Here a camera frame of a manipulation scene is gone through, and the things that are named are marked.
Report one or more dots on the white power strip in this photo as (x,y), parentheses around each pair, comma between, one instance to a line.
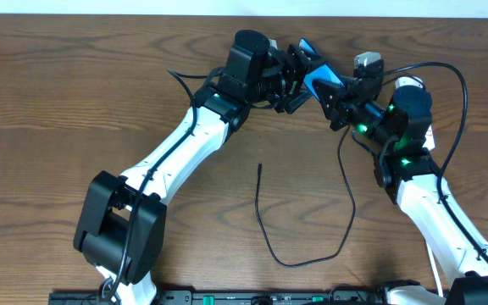
(414,82)

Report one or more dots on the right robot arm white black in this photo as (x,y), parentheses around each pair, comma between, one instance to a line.
(405,169)

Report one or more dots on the blue Galaxy smartphone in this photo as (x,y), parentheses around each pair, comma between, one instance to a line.
(325,72)

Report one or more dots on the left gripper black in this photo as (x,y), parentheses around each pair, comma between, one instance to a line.
(292,79)

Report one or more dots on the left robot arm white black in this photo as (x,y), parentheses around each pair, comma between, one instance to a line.
(121,225)

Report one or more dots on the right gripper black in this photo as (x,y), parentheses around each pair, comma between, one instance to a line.
(338,104)

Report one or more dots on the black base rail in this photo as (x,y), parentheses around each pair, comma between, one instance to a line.
(344,296)

